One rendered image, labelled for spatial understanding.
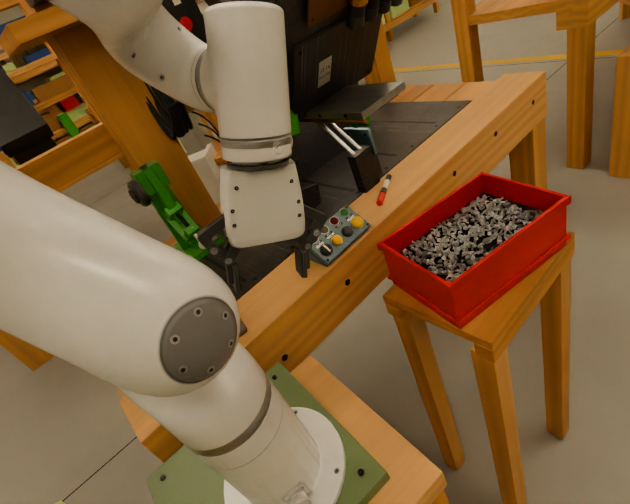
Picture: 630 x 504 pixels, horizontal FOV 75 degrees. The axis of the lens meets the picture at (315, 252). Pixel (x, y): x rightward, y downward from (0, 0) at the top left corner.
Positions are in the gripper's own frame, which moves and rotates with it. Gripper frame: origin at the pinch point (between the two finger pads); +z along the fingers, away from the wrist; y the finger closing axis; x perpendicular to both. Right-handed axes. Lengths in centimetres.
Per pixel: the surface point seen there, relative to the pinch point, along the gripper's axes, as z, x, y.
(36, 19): -37, -62, 30
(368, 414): 25.3, 5.3, -12.6
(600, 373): 74, -22, -117
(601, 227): 47, -72, -176
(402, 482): 26.6, 16.7, -11.8
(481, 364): 29, -1, -41
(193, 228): 12, -59, 6
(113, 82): -25, -78, 19
